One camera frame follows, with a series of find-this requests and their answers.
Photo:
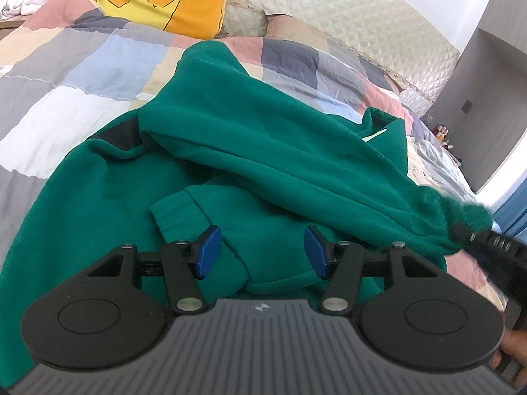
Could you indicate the checked patchwork quilt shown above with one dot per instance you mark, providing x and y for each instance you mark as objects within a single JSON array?
[{"x": 61, "y": 82}]

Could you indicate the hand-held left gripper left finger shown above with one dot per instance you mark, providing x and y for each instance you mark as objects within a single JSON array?
[{"x": 208, "y": 251}]

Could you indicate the grey wardrobe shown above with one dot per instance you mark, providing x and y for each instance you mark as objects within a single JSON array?
[{"x": 494, "y": 70}]

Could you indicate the wooden nightstand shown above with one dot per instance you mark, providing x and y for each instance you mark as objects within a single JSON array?
[{"x": 10, "y": 24}]

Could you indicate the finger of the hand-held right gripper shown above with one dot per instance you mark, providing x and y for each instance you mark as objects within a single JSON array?
[{"x": 465, "y": 232}]

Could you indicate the dark switch on wardrobe panel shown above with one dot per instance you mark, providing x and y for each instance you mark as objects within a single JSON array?
[{"x": 466, "y": 106}]

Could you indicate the checked pillow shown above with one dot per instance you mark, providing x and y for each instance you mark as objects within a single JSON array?
[{"x": 304, "y": 49}]

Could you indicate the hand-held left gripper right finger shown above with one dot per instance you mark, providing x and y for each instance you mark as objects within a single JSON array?
[{"x": 315, "y": 252}]

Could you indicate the green hoodie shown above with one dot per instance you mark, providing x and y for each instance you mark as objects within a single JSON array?
[{"x": 267, "y": 140}]

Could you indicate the white clothes pile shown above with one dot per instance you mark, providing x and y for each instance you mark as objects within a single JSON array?
[{"x": 33, "y": 0}]

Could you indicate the person's right hand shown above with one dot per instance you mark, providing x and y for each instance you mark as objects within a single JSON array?
[{"x": 514, "y": 354}]

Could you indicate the cream quilted headboard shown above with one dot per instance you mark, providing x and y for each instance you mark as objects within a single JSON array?
[{"x": 350, "y": 16}]

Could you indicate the blue curtain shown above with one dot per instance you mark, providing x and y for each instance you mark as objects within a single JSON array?
[{"x": 512, "y": 218}]

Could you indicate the group of small bottles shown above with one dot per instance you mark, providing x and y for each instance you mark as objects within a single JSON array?
[{"x": 442, "y": 131}]

